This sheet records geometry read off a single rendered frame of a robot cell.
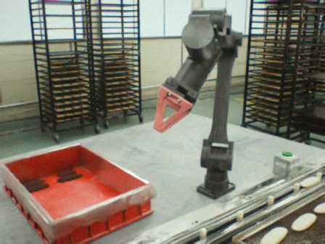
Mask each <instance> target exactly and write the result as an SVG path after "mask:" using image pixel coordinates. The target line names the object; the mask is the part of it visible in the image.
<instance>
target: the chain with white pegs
mask: <svg viewBox="0 0 325 244"><path fill-rule="evenodd" d="M321 175H322V173H319V172H318V173H317V174H316V177H318V178H319V179H322V178H324V177H325V176H323V177H321ZM299 186H300V185H299V184H298V183H296V184H294V192H291V193H290V194H288V195H285V196H284V197H282V198H280V199H278V200H276V201H273V199H274V197H273V196H268V205H265V206H264V207H262V208H260V209H258V210H256V211H253V212H252V213H250V214H248V215H246V216H243V212H242V211H237V213H236V221H233V222H231V223H230V224H227V226H230V225H231V224H234V223H235V222H238V221H239V220H242V219H244V218H246V217H247V216H249V215H251V214H254V213H256V212H257V211H260V210H262V209H264V208H265V207H268V206H270V205H272V204H273V203H276V202H277V201H280V200H281V199H284V198H286V197H287V196H289V195H291V194H292V193H295V192H297V191H299V190H301V189H302V188H304V187H302V188H299ZM227 226H223V227H222V228H220V229H217V230H216V231H214V232H211V233H209V234H208V235H207V230H206V229H205V228H202V229H200V230H199V239H197V240H194V241H193V242H192V243H189V244H194V243H196V242H197V241H199V240H201V239H204V238H206V237H208V236H209V235H212V234H213V233H216V232H218V231H220V230H221V229H223V228H226V227H227Z"/></svg>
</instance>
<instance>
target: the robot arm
mask: <svg viewBox="0 0 325 244"><path fill-rule="evenodd" d="M231 23H232V14H227V10H226V8H192V12H191V13H190V14H189V20H188V23H187V24H186V25H185V27H184V28H183V30H182V33H181V38H182V40H183V43H184V45H185V47H186V49H187V52H188V53H189V55H188V56H187V58H186V60H185V62H184V63H183V65H182V66H181V68H180V69H179V71H178V72H177V74H176V76H175V77H174V78H173V77H172V76H169V78H167V79H166V81H165V82H164V83H162V86H160V91H159V94H158V101H157V111H156V115H155V123H154V126H153V128H154V129H155V130H157V131H158V132H160V133H161V134H162V133H164V131H166V130H168V129H169V128H170V127H171V126H173V125H174V124H176V123H177V122H179V121H180V120H181V119H182V118H184V117H185V116H187V115H188V114H189V113H190V112H191V110H192V108H193V107H194V105H195V103H196V101H197V98H198V96H199V91H200V89H201V88H202V85H203V84H204V82H205V81H206V79H207V77H208V74H210V73H211V71H212V69H213V68H214V66H215V64H216V63H217V77H216V83H215V99H214V111H213V121H212V128H211V130H210V135H209V137H208V139H206V138H204V139H203V140H202V150H201V154H200V167H201V168H206V169H207V170H206V175H205V178H204V183H202V184H200V185H198V186H197V192H199V193H200V194H203V195H206V196H207V197H208V198H211V199H213V200H215V199H218V198H220V197H222V196H223V195H225V194H226V193H229V192H232V191H233V190H235V189H236V184H234V183H232V182H230V181H229V176H228V171H232V163H233V158H234V141H229V139H228V136H227V120H228V114H229V97H230V91H231V75H232V68H233V66H234V62H235V58H237V57H238V52H239V46H242V42H243V37H244V36H243V33H242V32H238V31H234V30H233V29H231ZM166 106H168V107H171V108H172V109H174V110H176V111H177V112H176V113H174V115H172V116H171V117H169V119H167V120H166V121H164V122H163V118H164V113H165V109H166ZM213 143H219V144H225V145H229V146H228V147H218V146H212V144H213Z"/></svg>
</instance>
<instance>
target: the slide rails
mask: <svg viewBox="0 0 325 244"><path fill-rule="evenodd" d="M318 172H319V173H322V175H323V174H325V169H323V170H321V171H318ZM318 172H317V173H318ZM317 173H315V174H313V175H310V176H308V177H306V178H304V179H302V180H301V181H298V182H295V184H296V183H298V184H299V185H300V183H301V182H302V181H304V180H305V179H307V178H310V177H311V176H316V174H317ZM300 186H301V185H300ZM310 187H312V186H310ZM308 188H309V187H304V188H302V189H301V190H299V191H297V192H295V193H292V194H291V195H289V196H287V197H286V198H284V199H281V200H280V201H277V202H276V203H273V204H272V205H270V206H268V207H265V208H264V209H262V210H260V211H257V212H256V213H254V214H251V215H249V216H247V217H246V218H244V219H242V220H239V221H238V222H235V223H234V224H231V225H230V226H227V227H226V228H223V229H221V230H220V231H218V232H216V233H213V234H212V235H209V236H208V237H206V238H204V239H201V240H199V241H197V242H196V243H194V244H201V243H203V242H205V241H206V240H209V239H211V238H213V237H215V236H216V235H219V234H220V233H223V232H225V231H227V230H228V229H231V228H232V227H234V226H236V225H238V224H241V223H242V222H244V221H246V220H248V219H250V218H252V217H254V216H257V215H258V214H260V213H262V212H264V211H267V210H268V209H269V208H272V207H274V206H276V205H278V204H279V203H281V202H283V201H285V200H286V199H289V198H291V197H293V196H294V195H297V194H298V193H301V192H302V191H304V190H307V189H308ZM293 189H294V184H291V185H290V186H288V187H285V188H284V189H282V190H279V191H278V192H275V193H274V194H271V195H269V196H273V197H274V200H275V199H276V198H278V197H280V196H282V195H284V194H287V193H288V192H290V191H292V190H293ZM266 203H268V196H267V197H266V198H263V199H261V200H259V201H257V202H254V203H253V204H250V205H249V206H246V207H244V208H242V209H239V210H238V211H242V212H243V215H244V214H246V213H248V212H250V211H252V210H253V209H256V208H257V207H261V206H263V205H264V204H266ZM236 213H237V211H235V212H233V213H230V214H229V215H227V216H225V217H222V218H221V219H219V220H217V221H214V222H213V223H210V224H208V225H205V226H204V227H202V228H205V229H206V230H207V232H209V231H210V230H212V229H215V228H217V227H219V226H222V225H223V224H225V223H227V222H230V221H232V220H233V219H236ZM200 229H201V228H199V229H197V230H195V231H193V232H190V233H189V234H186V235H184V236H183V237H180V238H178V239H175V240H174V241H171V242H169V243H167V244H184V243H187V242H189V241H190V240H192V239H194V238H196V237H199V230H200Z"/></svg>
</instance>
